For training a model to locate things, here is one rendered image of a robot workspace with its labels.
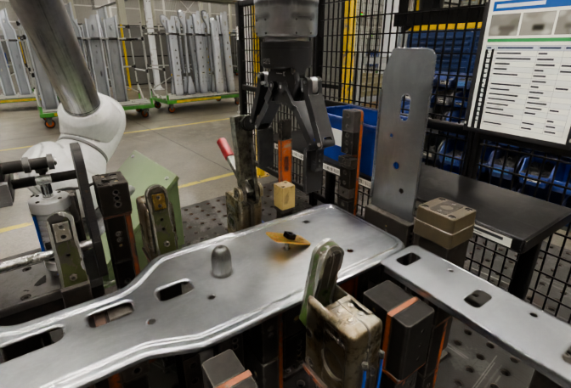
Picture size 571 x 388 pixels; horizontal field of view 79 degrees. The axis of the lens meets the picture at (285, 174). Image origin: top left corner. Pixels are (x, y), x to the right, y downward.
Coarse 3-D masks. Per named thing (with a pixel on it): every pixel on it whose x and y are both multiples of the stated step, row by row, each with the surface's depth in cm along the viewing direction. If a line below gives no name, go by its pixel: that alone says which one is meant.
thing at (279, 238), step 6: (270, 234) 60; (276, 234) 62; (282, 234) 63; (288, 234) 61; (294, 234) 62; (276, 240) 58; (282, 240) 59; (288, 240) 60; (294, 240) 62; (300, 240) 63; (306, 240) 64
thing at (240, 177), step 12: (240, 120) 67; (240, 132) 68; (240, 144) 69; (252, 144) 69; (240, 156) 68; (252, 156) 69; (240, 168) 68; (252, 168) 70; (240, 180) 69; (252, 180) 71
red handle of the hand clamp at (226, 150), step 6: (222, 138) 77; (222, 144) 76; (228, 144) 77; (222, 150) 76; (228, 150) 75; (228, 156) 75; (234, 156) 75; (228, 162) 75; (234, 162) 74; (234, 168) 73; (246, 180) 72; (246, 186) 71; (246, 192) 70; (252, 192) 71
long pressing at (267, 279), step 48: (240, 240) 65; (336, 240) 65; (384, 240) 65; (144, 288) 52; (240, 288) 52; (288, 288) 52; (0, 336) 43; (96, 336) 43; (144, 336) 43; (192, 336) 44; (0, 384) 37; (48, 384) 37
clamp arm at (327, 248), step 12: (324, 240) 42; (312, 252) 42; (324, 252) 41; (336, 252) 42; (312, 264) 43; (324, 264) 41; (336, 264) 43; (312, 276) 43; (324, 276) 43; (336, 276) 45; (312, 288) 44; (324, 288) 44; (324, 300) 46; (300, 312) 48
